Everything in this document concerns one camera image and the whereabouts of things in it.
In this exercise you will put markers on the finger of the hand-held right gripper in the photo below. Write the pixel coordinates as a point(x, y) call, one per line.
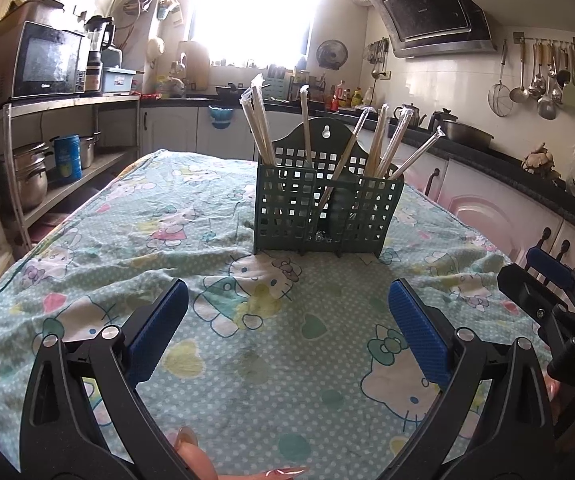
point(550, 267)
point(522, 287)

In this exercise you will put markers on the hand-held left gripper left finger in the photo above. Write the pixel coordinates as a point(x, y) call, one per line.
point(160, 330)

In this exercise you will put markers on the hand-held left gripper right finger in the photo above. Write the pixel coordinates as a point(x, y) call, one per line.
point(417, 335)

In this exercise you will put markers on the green plastic utensil basket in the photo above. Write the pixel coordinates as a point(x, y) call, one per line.
point(287, 210)

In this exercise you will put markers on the brown leaf-wrapped bundle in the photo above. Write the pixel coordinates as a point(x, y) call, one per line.
point(540, 160)

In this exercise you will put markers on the cartoon cat printed tablecloth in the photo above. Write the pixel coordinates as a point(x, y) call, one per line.
point(287, 360)

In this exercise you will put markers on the pink blanket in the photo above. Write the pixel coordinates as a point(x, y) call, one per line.
point(197, 460)

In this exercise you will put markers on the dark cooking pot with lid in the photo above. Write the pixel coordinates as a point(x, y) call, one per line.
point(467, 136)

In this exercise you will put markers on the large metal ladle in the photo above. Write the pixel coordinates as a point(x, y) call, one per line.
point(547, 109)

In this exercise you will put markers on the pale green spatula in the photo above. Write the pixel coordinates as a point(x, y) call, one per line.
point(571, 95)

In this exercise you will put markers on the metal slotted spoon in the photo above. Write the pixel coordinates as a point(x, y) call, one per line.
point(535, 85)

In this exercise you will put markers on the small steel pot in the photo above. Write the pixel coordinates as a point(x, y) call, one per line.
point(91, 152)

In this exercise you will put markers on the black ladle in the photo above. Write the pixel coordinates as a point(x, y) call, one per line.
point(562, 77)

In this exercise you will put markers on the blue canister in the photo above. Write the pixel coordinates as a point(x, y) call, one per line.
point(68, 160)

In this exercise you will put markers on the large steel pot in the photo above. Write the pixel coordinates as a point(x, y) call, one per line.
point(27, 180)

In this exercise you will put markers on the metal kettle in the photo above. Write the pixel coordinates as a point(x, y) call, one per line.
point(415, 117)

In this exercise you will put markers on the blue bowl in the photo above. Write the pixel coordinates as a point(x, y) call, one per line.
point(220, 117)

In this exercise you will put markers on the metal shelf rack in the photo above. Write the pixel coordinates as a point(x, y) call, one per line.
point(67, 102)

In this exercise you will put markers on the row of condiment bottles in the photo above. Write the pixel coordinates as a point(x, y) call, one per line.
point(347, 97)

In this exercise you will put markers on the black frying pan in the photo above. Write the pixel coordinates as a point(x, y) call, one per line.
point(230, 91)

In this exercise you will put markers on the grey storage box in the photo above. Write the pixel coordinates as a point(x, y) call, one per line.
point(120, 80)

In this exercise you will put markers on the beige cutting board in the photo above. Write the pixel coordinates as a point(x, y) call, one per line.
point(195, 65)

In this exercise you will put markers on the small hanging utensil set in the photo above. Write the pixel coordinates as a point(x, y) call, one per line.
point(377, 55)

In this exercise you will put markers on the black range hood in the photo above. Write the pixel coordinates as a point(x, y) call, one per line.
point(427, 5)

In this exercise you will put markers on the black microwave oven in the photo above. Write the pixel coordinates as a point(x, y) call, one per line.
point(47, 60)

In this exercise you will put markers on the blender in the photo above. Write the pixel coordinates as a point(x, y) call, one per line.
point(98, 35)

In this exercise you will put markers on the kitchen window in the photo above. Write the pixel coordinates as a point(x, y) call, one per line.
point(252, 10)

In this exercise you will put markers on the cardboard box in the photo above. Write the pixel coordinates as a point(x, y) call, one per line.
point(32, 12)

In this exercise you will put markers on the wall utensil rail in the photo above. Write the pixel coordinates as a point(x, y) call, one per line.
point(520, 38)

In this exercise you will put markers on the small wall fan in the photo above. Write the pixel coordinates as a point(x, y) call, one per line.
point(331, 54)

